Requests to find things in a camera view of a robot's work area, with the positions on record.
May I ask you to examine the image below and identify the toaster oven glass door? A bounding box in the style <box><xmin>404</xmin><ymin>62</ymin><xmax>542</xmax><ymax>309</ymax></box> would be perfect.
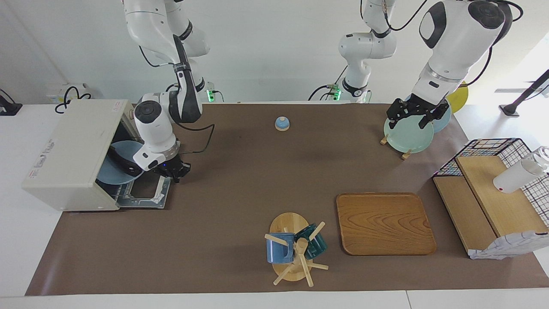
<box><xmin>112</xmin><ymin>174</ymin><xmax>172</xmax><ymax>209</ymax></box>

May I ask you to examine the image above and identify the dark purple eggplant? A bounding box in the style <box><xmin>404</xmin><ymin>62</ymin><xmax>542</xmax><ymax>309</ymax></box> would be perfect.
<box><xmin>108</xmin><ymin>146</ymin><xmax>144</xmax><ymax>176</ymax></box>

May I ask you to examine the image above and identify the small light blue plate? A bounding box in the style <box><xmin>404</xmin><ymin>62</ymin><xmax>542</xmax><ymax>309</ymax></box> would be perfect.
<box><xmin>97</xmin><ymin>140</ymin><xmax>146</xmax><ymax>185</ymax></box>

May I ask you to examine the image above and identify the metal oven rack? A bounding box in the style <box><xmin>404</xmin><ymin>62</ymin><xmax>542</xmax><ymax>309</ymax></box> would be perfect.
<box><xmin>107</xmin><ymin>182</ymin><xmax>131</xmax><ymax>203</ymax></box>

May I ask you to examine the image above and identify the cream toaster oven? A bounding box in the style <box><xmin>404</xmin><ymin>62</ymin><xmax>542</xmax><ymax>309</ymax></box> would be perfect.
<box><xmin>21</xmin><ymin>100</ymin><xmax>144</xmax><ymax>212</ymax></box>

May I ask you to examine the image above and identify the large light blue plate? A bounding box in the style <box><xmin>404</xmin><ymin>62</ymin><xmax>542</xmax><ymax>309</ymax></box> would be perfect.
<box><xmin>431</xmin><ymin>98</ymin><xmax>452</xmax><ymax>133</ymax></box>

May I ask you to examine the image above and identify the mint green plate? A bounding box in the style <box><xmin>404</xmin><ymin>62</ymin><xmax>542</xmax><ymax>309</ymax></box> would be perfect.
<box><xmin>383</xmin><ymin>117</ymin><xmax>434</xmax><ymax>154</ymax></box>

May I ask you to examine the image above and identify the yellow plate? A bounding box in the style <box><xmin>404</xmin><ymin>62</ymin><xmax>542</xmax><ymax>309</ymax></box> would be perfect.
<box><xmin>448</xmin><ymin>81</ymin><xmax>469</xmax><ymax>114</ymax></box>

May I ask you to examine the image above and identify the wooden plate rack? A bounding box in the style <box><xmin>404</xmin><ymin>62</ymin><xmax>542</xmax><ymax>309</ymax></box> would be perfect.
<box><xmin>380</xmin><ymin>134</ymin><xmax>412</xmax><ymax>160</ymax></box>

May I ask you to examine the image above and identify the brown table mat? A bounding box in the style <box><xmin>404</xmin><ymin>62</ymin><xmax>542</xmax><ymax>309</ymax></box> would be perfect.
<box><xmin>25</xmin><ymin>102</ymin><xmax>549</xmax><ymax>297</ymax></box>

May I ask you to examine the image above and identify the black stand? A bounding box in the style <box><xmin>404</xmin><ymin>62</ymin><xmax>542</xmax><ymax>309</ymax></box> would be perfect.
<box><xmin>499</xmin><ymin>69</ymin><xmax>549</xmax><ymax>117</ymax></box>

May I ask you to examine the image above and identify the wooden serving tray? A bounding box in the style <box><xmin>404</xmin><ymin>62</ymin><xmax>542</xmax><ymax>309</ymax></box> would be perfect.
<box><xmin>336</xmin><ymin>192</ymin><xmax>437</xmax><ymax>256</ymax></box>

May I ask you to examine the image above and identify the white tumbler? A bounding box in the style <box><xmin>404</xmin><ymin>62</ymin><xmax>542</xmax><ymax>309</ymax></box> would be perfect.
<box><xmin>493</xmin><ymin>146</ymin><xmax>549</xmax><ymax>194</ymax></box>

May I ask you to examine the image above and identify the wooden mug tree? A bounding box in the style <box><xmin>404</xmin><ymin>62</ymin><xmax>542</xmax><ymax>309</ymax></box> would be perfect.
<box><xmin>264</xmin><ymin>212</ymin><xmax>329</xmax><ymax>287</ymax></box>

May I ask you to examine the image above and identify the wooden two-step shelf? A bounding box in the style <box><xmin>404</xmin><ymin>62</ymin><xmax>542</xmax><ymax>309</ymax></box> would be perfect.
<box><xmin>432</xmin><ymin>155</ymin><xmax>549</xmax><ymax>258</ymax></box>

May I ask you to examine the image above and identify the blue mug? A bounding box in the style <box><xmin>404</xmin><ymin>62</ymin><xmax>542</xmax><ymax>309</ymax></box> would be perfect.
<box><xmin>266</xmin><ymin>232</ymin><xmax>296</xmax><ymax>264</ymax></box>

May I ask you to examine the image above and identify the white power strip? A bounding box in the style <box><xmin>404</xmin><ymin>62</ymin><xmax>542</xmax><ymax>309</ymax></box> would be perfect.
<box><xmin>46</xmin><ymin>83</ymin><xmax>93</xmax><ymax>114</ymax></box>

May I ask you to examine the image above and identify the dark green mug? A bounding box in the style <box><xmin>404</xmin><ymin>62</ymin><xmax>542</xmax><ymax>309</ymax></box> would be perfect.
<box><xmin>294</xmin><ymin>223</ymin><xmax>328</xmax><ymax>259</ymax></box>

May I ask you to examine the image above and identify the wooden shelf box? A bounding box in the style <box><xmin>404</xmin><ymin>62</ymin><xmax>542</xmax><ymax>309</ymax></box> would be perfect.
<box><xmin>468</xmin><ymin>231</ymin><xmax>549</xmax><ymax>260</ymax></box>

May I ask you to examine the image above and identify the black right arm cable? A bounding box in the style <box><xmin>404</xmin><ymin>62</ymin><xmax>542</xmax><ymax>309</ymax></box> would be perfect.
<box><xmin>139</xmin><ymin>45</ymin><xmax>215</xmax><ymax>155</ymax></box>

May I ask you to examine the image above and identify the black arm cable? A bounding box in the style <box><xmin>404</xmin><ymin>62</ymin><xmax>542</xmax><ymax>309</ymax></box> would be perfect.
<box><xmin>139</xmin><ymin>45</ymin><xmax>215</xmax><ymax>155</ymax></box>
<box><xmin>360</xmin><ymin>0</ymin><xmax>524</xmax><ymax>88</ymax></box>

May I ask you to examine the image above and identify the black wire basket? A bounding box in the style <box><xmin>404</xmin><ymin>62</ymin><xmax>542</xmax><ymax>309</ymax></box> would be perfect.
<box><xmin>432</xmin><ymin>138</ymin><xmax>549</xmax><ymax>228</ymax></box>

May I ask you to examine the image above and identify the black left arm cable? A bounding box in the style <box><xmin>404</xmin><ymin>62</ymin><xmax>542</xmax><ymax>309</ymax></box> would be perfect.
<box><xmin>360</xmin><ymin>0</ymin><xmax>524</xmax><ymax>88</ymax></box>

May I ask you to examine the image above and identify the black left base cable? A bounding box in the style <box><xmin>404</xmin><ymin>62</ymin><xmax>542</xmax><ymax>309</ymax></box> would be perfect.
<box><xmin>308</xmin><ymin>64</ymin><xmax>349</xmax><ymax>101</ymax></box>

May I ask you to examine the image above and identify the black clamp mount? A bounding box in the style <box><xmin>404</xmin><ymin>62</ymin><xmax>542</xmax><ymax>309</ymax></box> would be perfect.
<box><xmin>0</xmin><ymin>89</ymin><xmax>23</xmax><ymax>116</ymax></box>

